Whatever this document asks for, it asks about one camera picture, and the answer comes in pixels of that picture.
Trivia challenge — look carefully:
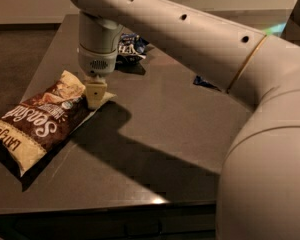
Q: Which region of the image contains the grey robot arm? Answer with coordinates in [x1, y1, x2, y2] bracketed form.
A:
[71, 0, 300, 240]

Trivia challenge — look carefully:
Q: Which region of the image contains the brown sea salt chip bag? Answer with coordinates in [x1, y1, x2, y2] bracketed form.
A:
[0, 70, 115, 176]

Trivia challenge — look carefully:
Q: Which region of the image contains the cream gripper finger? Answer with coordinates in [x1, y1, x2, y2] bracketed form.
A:
[84, 76, 107, 110]

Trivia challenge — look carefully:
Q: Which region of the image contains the blue rxbar blueberry bar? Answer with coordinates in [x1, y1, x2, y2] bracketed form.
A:
[193, 76, 219, 91]

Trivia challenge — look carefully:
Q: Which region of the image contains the blue crumpled chip bag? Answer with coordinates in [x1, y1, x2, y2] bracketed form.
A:
[116, 33, 149, 65]

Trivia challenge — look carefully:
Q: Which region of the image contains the dark cabinet drawer front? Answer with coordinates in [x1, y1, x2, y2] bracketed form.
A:
[14, 206, 215, 240]

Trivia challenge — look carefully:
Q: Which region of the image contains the black drawer handle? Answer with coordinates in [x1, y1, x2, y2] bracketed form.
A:
[124, 222, 162, 239]

